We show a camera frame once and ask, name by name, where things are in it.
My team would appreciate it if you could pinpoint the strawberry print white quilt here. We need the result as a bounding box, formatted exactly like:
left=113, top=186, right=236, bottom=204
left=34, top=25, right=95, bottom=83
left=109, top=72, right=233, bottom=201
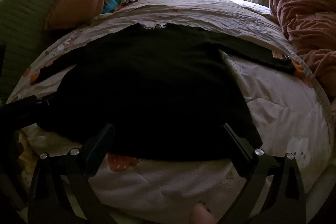
left=7, top=0, right=332, bottom=224

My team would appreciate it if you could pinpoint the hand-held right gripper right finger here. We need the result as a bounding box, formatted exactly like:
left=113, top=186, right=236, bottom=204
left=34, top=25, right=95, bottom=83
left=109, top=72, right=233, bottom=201
left=218, top=124, right=308, bottom=224

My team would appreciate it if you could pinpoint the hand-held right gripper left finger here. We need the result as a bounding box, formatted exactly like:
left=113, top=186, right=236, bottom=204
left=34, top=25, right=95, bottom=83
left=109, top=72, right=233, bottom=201
left=28, top=123, right=115, bottom=224

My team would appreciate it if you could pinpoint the pink pillow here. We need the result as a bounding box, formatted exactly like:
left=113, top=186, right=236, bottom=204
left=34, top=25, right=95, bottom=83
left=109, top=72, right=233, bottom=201
left=45, top=0, right=122, bottom=30

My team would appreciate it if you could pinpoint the pink fleece blanket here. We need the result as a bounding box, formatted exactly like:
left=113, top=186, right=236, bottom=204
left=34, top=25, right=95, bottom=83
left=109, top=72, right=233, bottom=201
left=269, top=0, right=336, bottom=97

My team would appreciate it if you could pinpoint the green quilted headboard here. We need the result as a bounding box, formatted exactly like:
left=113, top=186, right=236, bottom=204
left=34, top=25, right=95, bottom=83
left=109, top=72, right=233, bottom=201
left=0, top=0, right=84, bottom=104

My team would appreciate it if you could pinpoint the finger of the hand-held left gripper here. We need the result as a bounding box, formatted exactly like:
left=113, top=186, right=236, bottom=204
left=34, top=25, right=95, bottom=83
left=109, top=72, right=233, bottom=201
left=0, top=94, right=57, bottom=132

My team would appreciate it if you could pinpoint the black sweater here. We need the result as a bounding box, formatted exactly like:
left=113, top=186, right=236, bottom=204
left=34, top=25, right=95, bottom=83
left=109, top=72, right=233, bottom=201
left=34, top=22, right=296, bottom=161

